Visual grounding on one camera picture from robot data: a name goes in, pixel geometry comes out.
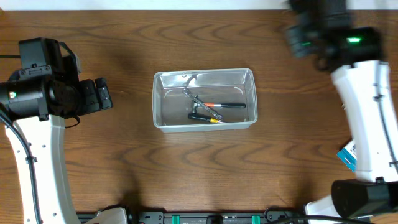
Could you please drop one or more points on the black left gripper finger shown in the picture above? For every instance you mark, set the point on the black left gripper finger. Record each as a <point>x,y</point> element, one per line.
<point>105,98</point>
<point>100,83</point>

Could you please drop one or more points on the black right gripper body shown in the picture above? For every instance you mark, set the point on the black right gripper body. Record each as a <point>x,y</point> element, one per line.
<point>305,42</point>

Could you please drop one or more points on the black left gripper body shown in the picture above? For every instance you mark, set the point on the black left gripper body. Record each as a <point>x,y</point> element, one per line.
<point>81,100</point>

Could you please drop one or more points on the silver combination wrench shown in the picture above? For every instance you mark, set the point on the silver combination wrench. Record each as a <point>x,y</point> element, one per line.
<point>195,98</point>

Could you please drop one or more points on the black yellow screwdriver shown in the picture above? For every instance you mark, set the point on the black yellow screwdriver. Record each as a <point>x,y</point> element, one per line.
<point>201,117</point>

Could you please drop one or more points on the claw hammer black orange handle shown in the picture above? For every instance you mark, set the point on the claw hammer black orange handle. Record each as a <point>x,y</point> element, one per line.
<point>218,105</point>

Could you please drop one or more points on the blue white small box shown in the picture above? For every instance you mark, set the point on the blue white small box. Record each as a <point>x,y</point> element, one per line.
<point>347,154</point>

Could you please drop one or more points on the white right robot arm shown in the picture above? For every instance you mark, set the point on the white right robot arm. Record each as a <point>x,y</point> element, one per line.
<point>354,57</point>

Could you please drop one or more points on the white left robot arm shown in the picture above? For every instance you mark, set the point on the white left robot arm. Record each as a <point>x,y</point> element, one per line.
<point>34,108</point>

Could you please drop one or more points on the clear plastic container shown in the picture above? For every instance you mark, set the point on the clear plastic container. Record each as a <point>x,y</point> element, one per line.
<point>170,106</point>

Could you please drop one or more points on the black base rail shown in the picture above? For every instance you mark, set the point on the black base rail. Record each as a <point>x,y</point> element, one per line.
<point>272,215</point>

